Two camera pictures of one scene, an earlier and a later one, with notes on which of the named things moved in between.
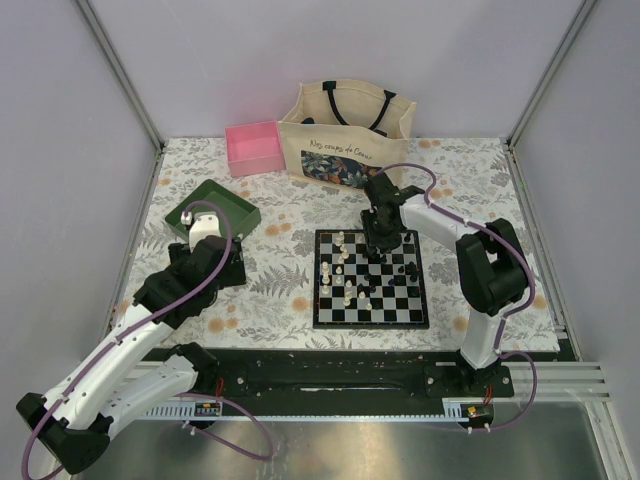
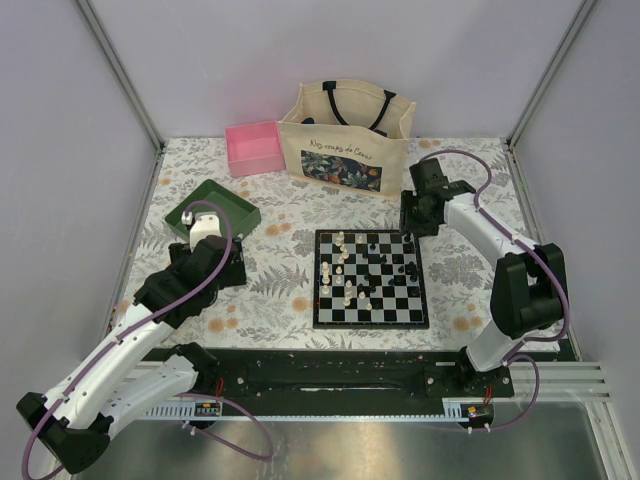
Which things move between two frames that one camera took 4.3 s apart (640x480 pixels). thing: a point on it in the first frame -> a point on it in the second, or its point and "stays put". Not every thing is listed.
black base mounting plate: x=361 y=373 stays put
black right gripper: x=386 y=244 -> x=407 y=198
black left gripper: x=235 y=275 stays put
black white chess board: x=354 y=291 stays put
